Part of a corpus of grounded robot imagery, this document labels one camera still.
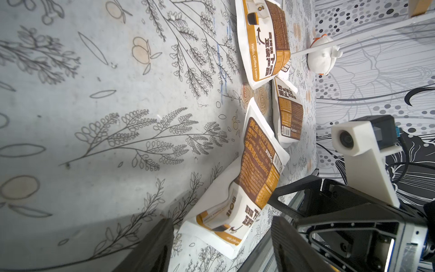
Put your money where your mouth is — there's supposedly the orange white toy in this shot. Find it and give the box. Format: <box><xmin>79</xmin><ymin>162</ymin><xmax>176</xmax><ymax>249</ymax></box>
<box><xmin>307</xmin><ymin>45</ymin><xmax>343</xmax><ymax>75</ymax></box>

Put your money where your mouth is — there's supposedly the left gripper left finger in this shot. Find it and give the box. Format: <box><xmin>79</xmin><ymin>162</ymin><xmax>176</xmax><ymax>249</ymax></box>
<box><xmin>114</xmin><ymin>219</ymin><xmax>174</xmax><ymax>272</ymax></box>

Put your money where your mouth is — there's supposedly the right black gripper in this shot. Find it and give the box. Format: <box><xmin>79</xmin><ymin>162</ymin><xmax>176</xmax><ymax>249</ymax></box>
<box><xmin>268</xmin><ymin>175</ymin><xmax>435</xmax><ymax>272</ymax></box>

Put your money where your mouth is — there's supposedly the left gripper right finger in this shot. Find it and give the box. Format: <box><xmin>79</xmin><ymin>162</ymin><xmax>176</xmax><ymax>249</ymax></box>
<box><xmin>271</xmin><ymin>215</ymin><xmax>334</xmax><ymax>272</ymax></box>

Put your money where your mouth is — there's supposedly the brown coffee bag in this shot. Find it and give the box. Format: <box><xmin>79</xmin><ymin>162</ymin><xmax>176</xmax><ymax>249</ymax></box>
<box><xmin>179</xmin><ymin>99</ymin><xmax>290</xmax><ymax>259</ymax></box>
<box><xmin>272</xmin><ymin>77</ymin><xmax>304</xmax><ymax>148</ymax></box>
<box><xmin>234</xmin><ymin>0</ymin><xmax>291</xmax><ymax>89</ymax></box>

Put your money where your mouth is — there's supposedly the brown coffee bag top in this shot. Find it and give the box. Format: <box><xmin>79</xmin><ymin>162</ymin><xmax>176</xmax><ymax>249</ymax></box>
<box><xmin>234</xmin><ymin>0</ymin><xmax>291</xmax><ymax>89</ymax></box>

